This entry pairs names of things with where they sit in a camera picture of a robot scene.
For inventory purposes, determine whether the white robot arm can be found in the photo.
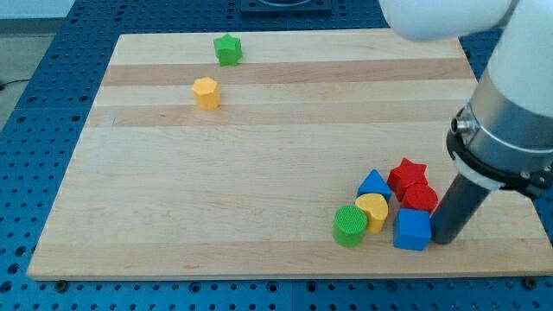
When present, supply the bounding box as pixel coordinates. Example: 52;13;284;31
380;0;552;198

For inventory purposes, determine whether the yellow hexagon block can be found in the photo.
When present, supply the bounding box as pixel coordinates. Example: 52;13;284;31
192;77;221;111

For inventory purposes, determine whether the wooden board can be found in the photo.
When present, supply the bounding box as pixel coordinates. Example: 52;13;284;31
27;29;552;281

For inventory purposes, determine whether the green cylinder block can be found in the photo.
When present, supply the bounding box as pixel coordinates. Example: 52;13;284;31
332;205;368;248

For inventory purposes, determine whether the blue triangle block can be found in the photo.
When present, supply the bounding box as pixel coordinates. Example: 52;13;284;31
356;169;392;202

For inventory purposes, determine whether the yellow heart block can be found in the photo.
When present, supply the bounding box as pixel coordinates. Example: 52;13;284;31
355;193;389;234

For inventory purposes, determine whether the green star block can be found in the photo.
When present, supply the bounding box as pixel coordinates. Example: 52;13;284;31
213;34;242;67

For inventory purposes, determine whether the red star block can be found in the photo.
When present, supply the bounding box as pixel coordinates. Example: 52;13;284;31
386;158;428;201

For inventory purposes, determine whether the red cylinder block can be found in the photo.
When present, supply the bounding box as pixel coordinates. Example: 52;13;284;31
401;184;438;213

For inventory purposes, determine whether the blue cube block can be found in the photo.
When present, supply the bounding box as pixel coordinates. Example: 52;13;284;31
393;208;431;251

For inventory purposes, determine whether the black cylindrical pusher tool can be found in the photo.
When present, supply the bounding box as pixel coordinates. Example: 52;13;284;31
430;174;490;244

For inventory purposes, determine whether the black cable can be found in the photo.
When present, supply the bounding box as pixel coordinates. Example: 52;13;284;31
0;78;29;91

